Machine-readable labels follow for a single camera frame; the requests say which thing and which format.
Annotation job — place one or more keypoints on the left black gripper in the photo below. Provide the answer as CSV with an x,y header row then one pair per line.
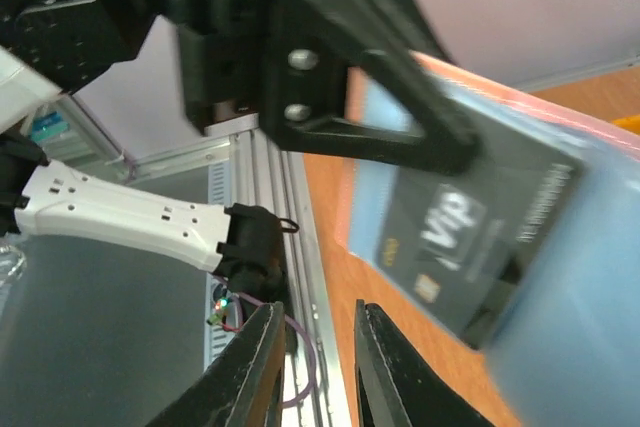
x,y
319,55

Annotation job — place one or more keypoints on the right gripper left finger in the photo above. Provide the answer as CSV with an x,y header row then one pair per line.
x,y
243,387

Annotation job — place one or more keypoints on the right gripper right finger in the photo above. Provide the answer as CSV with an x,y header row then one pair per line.
x,y
395,385

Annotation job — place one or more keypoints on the black credit card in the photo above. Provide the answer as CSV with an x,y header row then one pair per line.
x,y
458,246

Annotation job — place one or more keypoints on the left green circuit board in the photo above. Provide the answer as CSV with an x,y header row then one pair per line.
x,y
218,315

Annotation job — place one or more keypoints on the clear plastic cup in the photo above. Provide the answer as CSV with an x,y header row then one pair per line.
x,y
12,264

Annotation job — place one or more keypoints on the grey slotted cable duct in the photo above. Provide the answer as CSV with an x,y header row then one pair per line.
x,y
219,193

